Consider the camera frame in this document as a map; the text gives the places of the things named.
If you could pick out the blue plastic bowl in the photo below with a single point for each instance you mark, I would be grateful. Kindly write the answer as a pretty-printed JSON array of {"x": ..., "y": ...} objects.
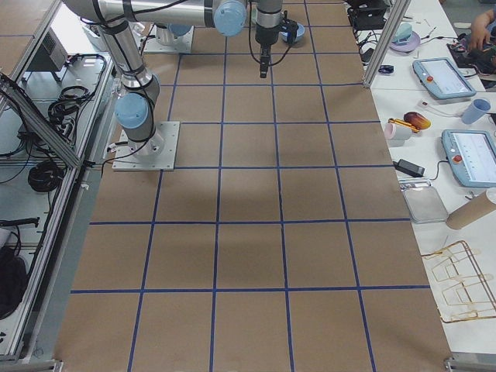
[{"x": 299, "y": 34}]

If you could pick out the near teach pendant tablet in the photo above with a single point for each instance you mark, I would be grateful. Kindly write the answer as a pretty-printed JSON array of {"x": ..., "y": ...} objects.
[{"x": 471, "y": 156}]

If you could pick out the far teach pendant tablet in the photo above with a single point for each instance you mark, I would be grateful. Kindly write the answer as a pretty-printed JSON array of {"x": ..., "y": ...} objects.
[{"x": 442, "y": 79}]

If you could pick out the grey lidded tray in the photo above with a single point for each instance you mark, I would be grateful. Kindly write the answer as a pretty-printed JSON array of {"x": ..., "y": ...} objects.
[{"x": 423, "y": 201}]

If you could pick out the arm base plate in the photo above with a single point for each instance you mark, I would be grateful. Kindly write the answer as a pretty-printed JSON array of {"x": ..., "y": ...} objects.
[
  {"x": 181, "y": 45},
  {"x": 158, "y": 154}
]

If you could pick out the black power adapter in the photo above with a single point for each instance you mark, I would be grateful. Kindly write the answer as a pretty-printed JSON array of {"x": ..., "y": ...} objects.
[{"x": 409, "y": 168}]

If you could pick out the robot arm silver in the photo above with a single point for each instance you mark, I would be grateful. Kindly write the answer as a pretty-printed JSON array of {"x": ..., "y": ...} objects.
[
  {"x": 112, "y": 18},
  {"x": 166, "y": 34}
]

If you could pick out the teach pendant tablet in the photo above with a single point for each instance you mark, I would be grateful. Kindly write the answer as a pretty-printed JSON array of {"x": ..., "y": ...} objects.
[
  {"x": 471, "y": 156},
  {"x": 442, "y": 79}
]

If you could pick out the light blue plastic cup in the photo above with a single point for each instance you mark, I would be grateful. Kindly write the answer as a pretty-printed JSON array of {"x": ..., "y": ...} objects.
[{"x": 477, "y": 108}]

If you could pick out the person hand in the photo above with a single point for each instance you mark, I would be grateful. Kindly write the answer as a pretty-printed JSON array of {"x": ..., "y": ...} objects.
[{"x": 479, "y": 30}]

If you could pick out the cardboard tube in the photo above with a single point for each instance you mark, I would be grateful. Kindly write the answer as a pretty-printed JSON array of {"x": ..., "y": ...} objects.
[{"x": 475, "y": 209}]

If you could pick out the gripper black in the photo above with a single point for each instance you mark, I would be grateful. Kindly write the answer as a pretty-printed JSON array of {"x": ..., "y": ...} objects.
[{"x": 266, "y": 36}]

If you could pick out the grey control box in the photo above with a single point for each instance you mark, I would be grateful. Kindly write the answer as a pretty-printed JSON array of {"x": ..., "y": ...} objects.
[{"x": 50, "y": 57}]

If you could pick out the aluminium frame post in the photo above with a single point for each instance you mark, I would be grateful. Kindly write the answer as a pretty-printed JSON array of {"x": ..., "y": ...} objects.
[{"x": 398, "y": 10}]

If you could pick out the gold wire rack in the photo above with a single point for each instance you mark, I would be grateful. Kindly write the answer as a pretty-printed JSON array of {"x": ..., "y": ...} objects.
[{"x": 461, "y": 288}]

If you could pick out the purple plate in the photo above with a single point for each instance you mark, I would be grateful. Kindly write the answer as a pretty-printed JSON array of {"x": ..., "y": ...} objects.
[{"x": 409, "y": 45}]

